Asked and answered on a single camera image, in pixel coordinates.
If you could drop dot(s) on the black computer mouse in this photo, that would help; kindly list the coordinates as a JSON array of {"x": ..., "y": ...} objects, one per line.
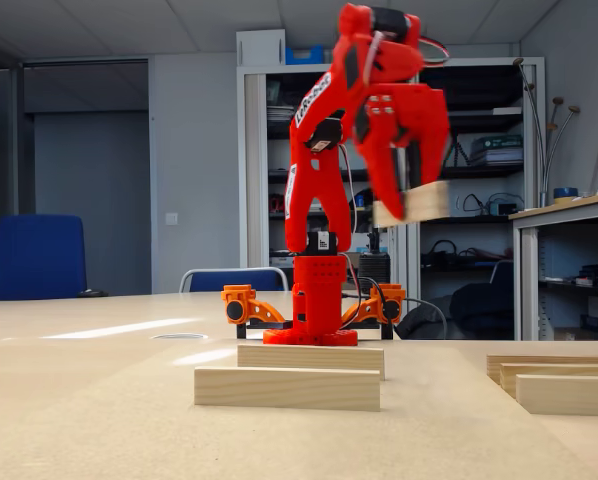
[{"x": 91, "y": 293}]

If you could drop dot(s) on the black jacket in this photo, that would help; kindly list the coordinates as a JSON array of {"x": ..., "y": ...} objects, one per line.
[{"x": 479, "y": 310}]

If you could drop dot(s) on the white box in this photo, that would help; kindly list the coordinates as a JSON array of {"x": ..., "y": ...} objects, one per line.
[{"x": 260, "y": 47}]

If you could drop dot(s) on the grey metal shelf cabinet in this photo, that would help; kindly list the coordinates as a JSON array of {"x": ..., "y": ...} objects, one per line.
[
  {"x": 255, "y": 175},
  {"x": 412, "y": 260}
]

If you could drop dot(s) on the chrome stalk lamp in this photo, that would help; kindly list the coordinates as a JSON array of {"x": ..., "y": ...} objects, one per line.
[{"x": 574, "y": 108}]

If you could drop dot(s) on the grey workbench wooden top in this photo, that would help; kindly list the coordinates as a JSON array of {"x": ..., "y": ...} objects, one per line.
[{"x": 579, "y": 212}]

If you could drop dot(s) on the black camera stand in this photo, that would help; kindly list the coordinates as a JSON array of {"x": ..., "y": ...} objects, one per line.
[{"x": 374, "y": 272}]

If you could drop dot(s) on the white wall switch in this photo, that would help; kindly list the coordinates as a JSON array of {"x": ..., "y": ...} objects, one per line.
[{"x": 171, "y": 218}]

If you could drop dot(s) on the dark blue office chair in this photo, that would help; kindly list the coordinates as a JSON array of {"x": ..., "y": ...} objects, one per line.
[{"x": 501, "y": 272}]

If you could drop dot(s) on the white electronic device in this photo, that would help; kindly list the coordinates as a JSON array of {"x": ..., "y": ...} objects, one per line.
[{"x": 281, "y": 261}]

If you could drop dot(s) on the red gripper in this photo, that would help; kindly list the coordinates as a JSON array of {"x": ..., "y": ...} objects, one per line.
[{"x": 413, "y": 116}]

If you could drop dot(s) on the large blue office chair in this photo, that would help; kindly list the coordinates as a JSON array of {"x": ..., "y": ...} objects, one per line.
[{"x": 29, "y": 260}]

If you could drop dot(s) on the stack of books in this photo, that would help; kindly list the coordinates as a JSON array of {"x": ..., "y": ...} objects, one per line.
[{"x": 496, "y": 150}]

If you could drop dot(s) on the orange table clamp mount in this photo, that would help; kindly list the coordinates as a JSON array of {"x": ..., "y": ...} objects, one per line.
[{"x": 269, "y": 325}]

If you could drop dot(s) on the blue plastic box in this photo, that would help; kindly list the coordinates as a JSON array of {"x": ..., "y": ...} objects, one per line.
[{"x": 304, "y": 55}]

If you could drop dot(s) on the blue chair grey frame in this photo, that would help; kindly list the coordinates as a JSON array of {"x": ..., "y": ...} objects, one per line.
[{"x": 234, "y": 280}]

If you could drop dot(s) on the paper stack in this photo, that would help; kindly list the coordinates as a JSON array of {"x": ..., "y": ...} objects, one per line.
[{"x": 280, "y": 113}]

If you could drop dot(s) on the blue tape roll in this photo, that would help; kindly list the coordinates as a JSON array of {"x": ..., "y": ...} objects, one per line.
[{"x": 565, "y": 193}]

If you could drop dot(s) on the red robot arm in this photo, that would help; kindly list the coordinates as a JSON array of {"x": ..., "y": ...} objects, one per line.
[{"x": 299, "y": 200}]

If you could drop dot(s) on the red black headset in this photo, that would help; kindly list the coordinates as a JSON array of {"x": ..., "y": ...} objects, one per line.
[{"x": 276, "y": 202}]

